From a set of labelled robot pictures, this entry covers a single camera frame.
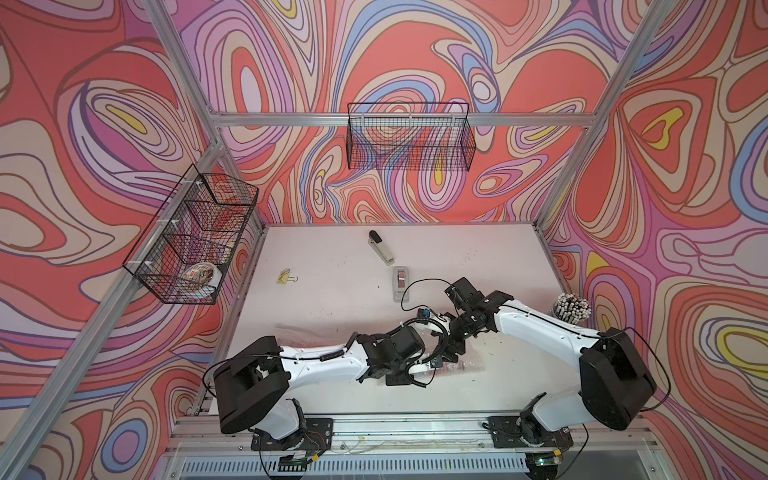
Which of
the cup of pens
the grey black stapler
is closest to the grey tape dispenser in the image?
the grey black stapler

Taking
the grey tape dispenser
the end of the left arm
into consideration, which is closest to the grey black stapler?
the grey tape dispenser

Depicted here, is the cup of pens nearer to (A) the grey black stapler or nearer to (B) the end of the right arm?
(B) the end of the right arm

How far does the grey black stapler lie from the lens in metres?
1.10

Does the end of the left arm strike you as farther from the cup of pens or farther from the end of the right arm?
the cup of pens

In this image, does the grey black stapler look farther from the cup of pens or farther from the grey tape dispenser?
the cup of pens

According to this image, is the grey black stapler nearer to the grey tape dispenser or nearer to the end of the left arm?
the grey tape dispenser

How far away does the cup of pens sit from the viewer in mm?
765

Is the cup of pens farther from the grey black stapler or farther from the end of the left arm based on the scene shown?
the grey black stapler

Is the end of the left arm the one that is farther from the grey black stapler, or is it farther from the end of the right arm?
the grey black stapler

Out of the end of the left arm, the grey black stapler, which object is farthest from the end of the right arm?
the grey black stapler

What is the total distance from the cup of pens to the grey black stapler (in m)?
0.55
